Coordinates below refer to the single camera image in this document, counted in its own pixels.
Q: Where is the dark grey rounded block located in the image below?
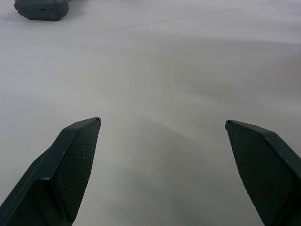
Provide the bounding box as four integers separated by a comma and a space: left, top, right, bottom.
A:
14, 0, 76, 22

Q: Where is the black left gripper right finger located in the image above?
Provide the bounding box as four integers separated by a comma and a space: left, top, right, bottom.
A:
224, 120, 301, 226

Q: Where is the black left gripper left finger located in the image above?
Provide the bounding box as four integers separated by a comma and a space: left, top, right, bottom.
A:
0, 117, 102, 226

